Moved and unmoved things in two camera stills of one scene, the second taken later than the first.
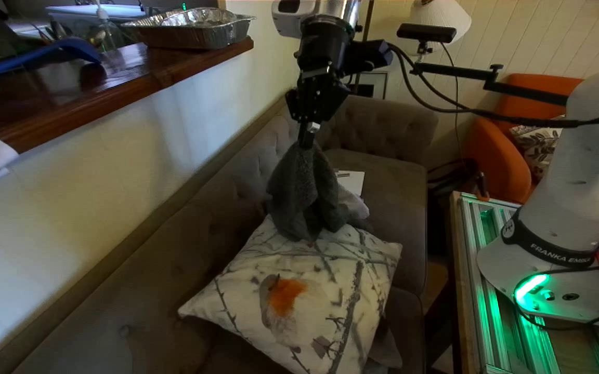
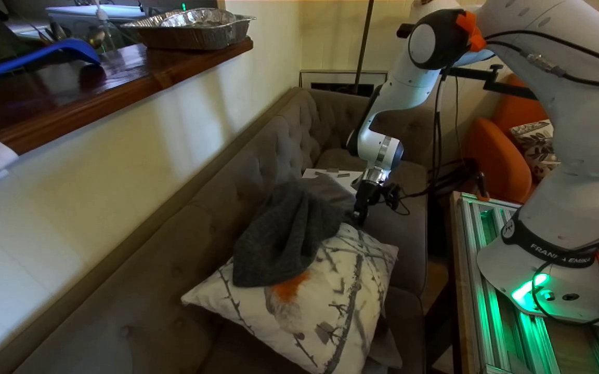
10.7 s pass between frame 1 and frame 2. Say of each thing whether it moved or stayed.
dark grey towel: moved
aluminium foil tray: stayed
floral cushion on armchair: stayed
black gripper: moved
